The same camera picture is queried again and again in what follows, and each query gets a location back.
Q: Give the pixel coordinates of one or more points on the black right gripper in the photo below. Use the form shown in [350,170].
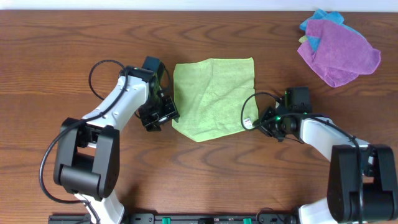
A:
[268,112]

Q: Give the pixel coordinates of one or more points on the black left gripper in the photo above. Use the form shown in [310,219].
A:
[162,112]

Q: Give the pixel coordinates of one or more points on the green microfiber cloth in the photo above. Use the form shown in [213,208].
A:
[212,97]

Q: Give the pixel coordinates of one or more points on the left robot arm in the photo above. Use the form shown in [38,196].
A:
[88,154]

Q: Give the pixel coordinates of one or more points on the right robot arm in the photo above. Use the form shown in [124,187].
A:
[362,179]

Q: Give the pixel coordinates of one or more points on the purple microfiber cloth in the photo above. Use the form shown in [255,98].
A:
[342,55]

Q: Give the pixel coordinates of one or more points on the blue microfiber cloth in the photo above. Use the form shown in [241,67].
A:
[321,15]

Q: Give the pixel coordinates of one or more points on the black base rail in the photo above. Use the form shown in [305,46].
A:
[262,218]

